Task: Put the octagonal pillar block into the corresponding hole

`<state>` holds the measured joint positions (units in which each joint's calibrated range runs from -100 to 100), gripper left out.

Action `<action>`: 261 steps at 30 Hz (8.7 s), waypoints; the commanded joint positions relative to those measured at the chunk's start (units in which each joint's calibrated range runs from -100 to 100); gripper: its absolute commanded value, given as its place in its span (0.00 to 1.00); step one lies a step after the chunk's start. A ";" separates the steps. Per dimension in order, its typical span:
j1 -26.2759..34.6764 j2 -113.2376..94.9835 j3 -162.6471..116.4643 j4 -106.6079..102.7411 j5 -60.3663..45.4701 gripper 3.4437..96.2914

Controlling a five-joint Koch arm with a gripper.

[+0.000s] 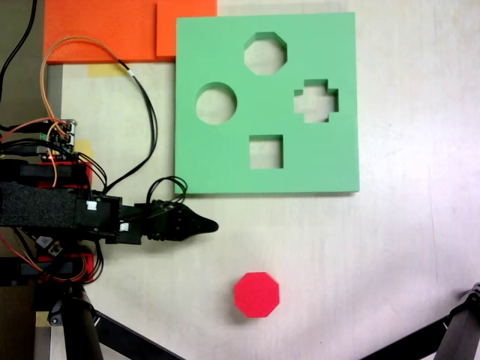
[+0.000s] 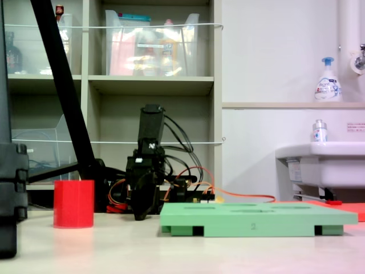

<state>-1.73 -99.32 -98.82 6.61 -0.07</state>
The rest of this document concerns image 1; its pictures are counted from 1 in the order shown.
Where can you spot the red octagonal pillar block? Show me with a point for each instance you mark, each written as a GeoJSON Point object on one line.
{"type": "Point", "coordinates": [257, 294]}

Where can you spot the large orange flat block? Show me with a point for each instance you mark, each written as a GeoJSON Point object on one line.
{"type": "Point", "coordinates": [97, 30]}

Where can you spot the green shape sorting board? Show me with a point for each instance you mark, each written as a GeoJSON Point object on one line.
{"type": "Point", "coordinates": [225, 168]}

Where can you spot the red and black base clamp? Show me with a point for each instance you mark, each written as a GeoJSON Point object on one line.
{"type": "Point", "coordinates": [84, 176]}
{"type": "Point", "coordinates": [87, 264]}

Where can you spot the yellow masking tape piece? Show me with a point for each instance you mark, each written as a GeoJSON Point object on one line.
{"type": "Point", "coordinates": [85, 145]}
{"type": "Point", "coordinates": [105, 70]}

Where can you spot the circuit board with connectors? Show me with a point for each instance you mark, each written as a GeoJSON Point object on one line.
{"type": "Point", "coordinates": [60, 140]}

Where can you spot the black tripod leg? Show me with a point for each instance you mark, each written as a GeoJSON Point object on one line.
{"type": "Point", "coordinates": [80, 333]}
{"type": "Point", "coordinates": [461, 337]}

